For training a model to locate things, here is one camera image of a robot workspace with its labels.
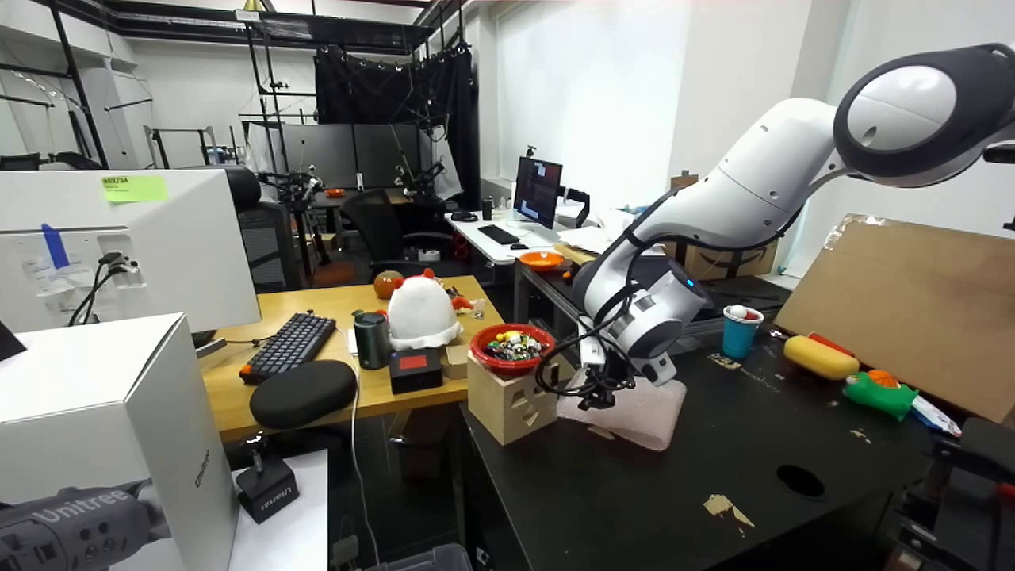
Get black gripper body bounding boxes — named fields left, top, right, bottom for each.
left=574, top=340, right=643, bottom=400

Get pink bubble plastic sheet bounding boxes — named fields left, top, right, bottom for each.
left=554, top=379, right=690, bottom=455

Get wooden box with holes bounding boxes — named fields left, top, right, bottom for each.
left=463, top=353, right=560, bottom=448

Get red bowl with items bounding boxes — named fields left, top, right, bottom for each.
left=471, top=321, right=560, bottom=380

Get orange bowl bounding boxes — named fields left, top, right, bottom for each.
left=516, top=248, right=574, bottom=278

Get small tan box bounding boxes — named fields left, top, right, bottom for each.
left=440, top=342, right=472, bottom=380

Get blue cup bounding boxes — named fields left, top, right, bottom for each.
left=719, top=302, right=768, bottom=361

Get open cardboard box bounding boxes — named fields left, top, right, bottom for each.
left=680, top=238, right=785, bottom=284

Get small black keyboard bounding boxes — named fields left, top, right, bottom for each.
left=476, top=223, right=531, bottom=252

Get black box with red label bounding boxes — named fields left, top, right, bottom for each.
left=387, top=347, right=446, bottom=397

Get white plastic bag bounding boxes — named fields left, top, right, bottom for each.
left=384, top=272, right=466, bottom=353

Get white desk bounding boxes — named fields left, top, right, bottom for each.
left=443, top=211, right=595, bottom=271

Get black computer monitor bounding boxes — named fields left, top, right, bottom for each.
left=510, top=153, right=569, bottom=233

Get dark green can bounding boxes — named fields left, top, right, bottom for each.
left=351, top=307, right=395, bottom=370

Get orange ball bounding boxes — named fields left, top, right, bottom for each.
left=371, top=266, right=409, bottom=304

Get green toy cylinder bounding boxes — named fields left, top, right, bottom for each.
left=840, top=369, right=919, bottom=423

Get black oval cushion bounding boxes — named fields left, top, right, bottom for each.
left=249, top=360, right=362, bottom=432

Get wooden desk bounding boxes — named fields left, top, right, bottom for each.
left=201, top=272, right=505, bottom=442

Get brown cardboard sheet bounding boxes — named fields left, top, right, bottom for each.
left=771, top=215, right=1015, bottom=424

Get white and blue marker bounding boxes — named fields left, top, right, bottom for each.
left=911, top=395, right=965, bottom=442

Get black joystick controller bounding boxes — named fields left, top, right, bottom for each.
left=233, top=432, right=300, bottom=528

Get black curtain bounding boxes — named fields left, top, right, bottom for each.
left=315, top=40, right=483, bottom=211

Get black office chair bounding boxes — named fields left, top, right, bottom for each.
left=223, top=164, right=310, bottom=296

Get white equipment cabinet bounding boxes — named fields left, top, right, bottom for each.
left=0, top=170, right=263, bottom=336

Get large white box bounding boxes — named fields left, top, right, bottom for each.
left=0, top=312, right=240, bottom=571

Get green sticky note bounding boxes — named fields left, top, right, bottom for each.
left=97, top=172, right=170, bottom=211

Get grey Unitree robot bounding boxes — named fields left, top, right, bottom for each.
left=0, top=481, right=170, bottom=571

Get blue tape strip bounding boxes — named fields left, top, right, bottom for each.
left=37, top=223, right=73, bottom=272

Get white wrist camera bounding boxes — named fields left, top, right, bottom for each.
left=634, top=353, right=683, bottom=387

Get black monitor cables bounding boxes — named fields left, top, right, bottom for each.
left=66, top=252, right=139, bottom=328

